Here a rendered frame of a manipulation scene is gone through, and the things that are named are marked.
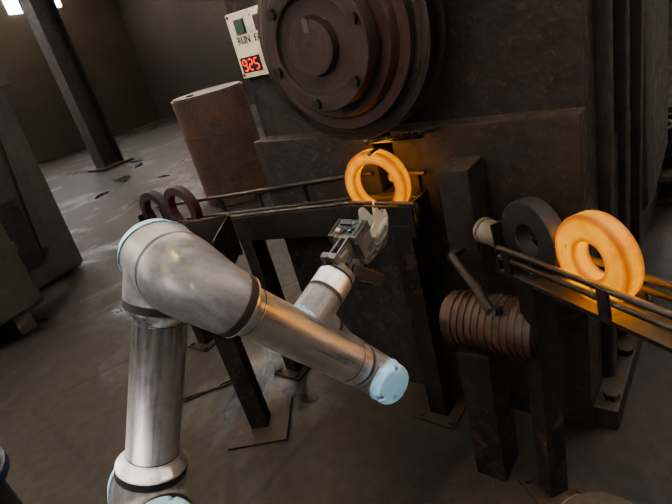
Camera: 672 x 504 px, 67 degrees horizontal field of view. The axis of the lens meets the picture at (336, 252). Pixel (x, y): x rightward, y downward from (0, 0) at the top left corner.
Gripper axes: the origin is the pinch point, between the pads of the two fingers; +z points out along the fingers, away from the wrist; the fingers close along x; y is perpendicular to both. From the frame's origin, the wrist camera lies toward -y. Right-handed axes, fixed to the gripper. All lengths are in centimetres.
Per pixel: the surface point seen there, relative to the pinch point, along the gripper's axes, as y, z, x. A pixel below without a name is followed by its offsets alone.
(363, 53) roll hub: 30.2, 15.8, 0.7
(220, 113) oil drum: -56, 160, 248
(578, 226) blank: 5.6, -5.8, -41.9
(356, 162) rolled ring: 1.5, 17.8, 16.4
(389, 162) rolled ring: 1.2, 17.9, 6.6
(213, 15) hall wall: -103, 621, 729
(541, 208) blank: 3.1, 0.8, -34.2
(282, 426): -68, -32, 50
